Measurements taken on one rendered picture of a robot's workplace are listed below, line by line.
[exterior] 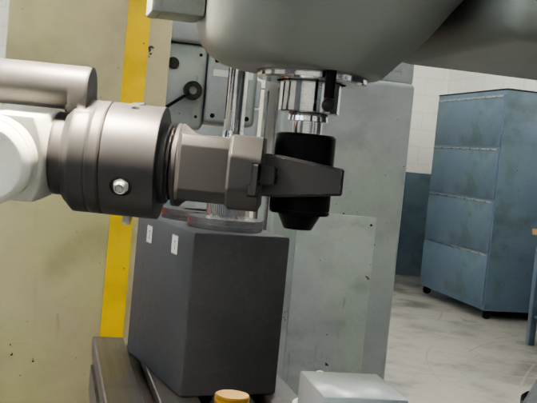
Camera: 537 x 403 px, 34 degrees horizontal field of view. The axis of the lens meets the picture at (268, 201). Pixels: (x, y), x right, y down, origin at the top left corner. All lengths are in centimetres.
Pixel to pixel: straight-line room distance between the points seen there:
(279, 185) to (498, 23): 19
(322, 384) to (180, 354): 48
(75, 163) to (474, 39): 31
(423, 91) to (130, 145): 991
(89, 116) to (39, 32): 173
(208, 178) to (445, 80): 1003
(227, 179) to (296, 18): 12
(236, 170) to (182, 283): 40
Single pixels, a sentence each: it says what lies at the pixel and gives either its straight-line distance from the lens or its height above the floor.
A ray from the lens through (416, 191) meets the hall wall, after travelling 1051.
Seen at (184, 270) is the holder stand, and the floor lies 111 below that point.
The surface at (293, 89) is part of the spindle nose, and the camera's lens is 68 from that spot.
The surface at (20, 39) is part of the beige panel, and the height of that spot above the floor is 148.
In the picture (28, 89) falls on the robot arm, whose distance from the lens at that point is 70.
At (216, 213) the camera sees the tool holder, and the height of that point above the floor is 117.
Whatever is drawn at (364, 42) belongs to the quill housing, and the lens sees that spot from 64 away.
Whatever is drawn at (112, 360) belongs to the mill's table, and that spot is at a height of 97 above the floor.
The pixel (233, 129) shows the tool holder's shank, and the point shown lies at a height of 127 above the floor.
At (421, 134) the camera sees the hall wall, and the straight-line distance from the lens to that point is 1052.
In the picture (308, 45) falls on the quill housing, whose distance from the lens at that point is 63.
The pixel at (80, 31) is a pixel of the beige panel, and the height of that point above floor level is 152.
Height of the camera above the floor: 125
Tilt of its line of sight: 3 degrees down
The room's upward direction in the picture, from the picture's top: 5 degrees clockwise
